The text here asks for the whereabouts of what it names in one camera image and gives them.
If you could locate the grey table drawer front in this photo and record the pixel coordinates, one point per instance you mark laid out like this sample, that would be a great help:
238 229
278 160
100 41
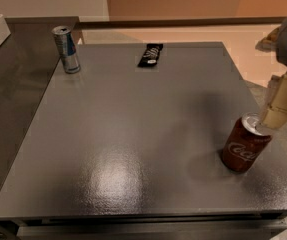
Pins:
201 230

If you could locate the black rxbar chocolate bar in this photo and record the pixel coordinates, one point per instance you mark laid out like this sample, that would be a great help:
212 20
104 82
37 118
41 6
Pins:
151 55

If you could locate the red coke can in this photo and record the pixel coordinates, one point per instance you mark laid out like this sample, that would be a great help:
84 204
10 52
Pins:
244 144

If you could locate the blue silver energy drink can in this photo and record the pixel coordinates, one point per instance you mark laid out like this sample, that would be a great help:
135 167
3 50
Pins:
66 48

